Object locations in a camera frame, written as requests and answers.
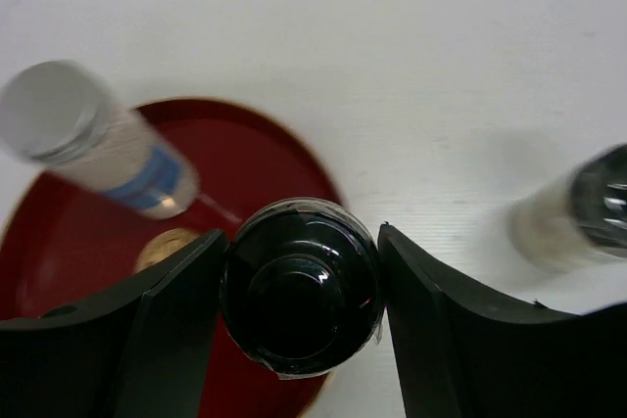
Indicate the silver-capped white blue bottle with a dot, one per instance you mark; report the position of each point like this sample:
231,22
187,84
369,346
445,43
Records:
63,117

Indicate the black-capped white spice jar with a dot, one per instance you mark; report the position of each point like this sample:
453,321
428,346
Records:
578,220

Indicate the red round lacquer tray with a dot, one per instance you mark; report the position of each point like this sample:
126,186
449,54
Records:
64,244

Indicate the black-capped brown spice jar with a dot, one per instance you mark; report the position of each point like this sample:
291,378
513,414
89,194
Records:
301,291

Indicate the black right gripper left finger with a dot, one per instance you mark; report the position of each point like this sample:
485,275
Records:
140,348

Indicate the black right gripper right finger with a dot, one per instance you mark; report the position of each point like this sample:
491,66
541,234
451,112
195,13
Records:
464,349

